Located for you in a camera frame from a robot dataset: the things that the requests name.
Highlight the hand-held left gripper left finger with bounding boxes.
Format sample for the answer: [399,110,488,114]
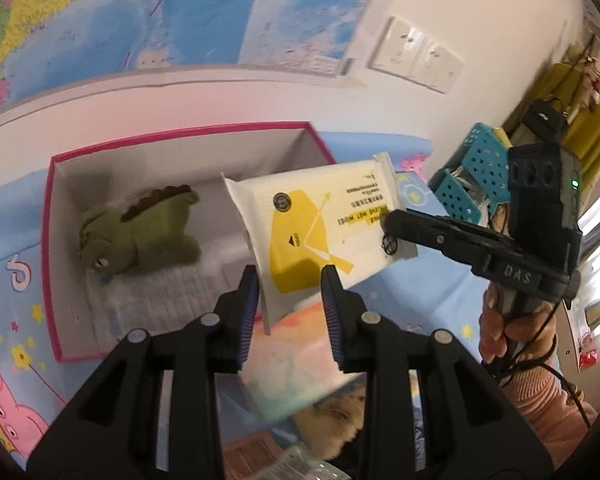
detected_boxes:
[26,264,261,480]

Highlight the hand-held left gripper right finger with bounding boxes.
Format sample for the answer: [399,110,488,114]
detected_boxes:
[320,264,553,480]

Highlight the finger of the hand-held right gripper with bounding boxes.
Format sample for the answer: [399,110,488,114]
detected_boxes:
[381,208,511,266]

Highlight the yellow white wet wipes pack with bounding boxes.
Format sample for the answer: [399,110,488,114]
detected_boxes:
[221,152,418,337]

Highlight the pink spouted pouch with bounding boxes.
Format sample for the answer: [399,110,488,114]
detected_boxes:
[222,430,287,480]

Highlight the pink storage box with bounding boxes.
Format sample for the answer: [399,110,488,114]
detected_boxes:
[41,121,341,363]

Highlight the person's right forearm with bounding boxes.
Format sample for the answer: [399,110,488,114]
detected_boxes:
[495,355,600,468]

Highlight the person's right hand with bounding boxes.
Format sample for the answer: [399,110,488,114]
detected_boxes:
[479,287,557,367]

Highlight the teal perforated plastic basket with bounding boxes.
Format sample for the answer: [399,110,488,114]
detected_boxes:
[427,167,488,224]
[452,122,513,201]

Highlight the pastel tissue box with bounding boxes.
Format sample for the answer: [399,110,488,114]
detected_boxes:
[217,290,371,423]

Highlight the black bag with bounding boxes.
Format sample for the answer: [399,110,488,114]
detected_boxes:
[521,100,569,137]

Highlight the yellow cloth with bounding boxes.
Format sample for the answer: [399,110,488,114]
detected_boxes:
[502,62,600,188]

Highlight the brown furry plush toy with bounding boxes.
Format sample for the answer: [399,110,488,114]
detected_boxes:
[290,392,376,461]

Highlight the green dinosaur plush toy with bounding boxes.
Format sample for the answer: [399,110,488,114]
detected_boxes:
[77,185,202,277]

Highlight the hanging plush doll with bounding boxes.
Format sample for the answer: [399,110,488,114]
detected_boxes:
[574,44,600,111]

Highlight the clear plastic packet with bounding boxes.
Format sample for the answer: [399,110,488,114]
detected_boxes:
[260,442,353,480]

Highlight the small red packet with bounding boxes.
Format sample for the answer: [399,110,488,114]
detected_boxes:
[577,332,600,372]

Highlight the blue cartoon printed bedsheet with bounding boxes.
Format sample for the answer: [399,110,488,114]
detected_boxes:
[0,132,581,480]

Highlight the white wall socket plate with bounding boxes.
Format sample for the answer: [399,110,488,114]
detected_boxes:
[370,16,427,78]
[420,40,466,94]

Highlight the black cable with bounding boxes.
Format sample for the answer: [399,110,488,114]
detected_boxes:
[495,302,600,431]

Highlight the colourful wall map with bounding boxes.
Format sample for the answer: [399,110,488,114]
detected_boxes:
[0,0,391,122]

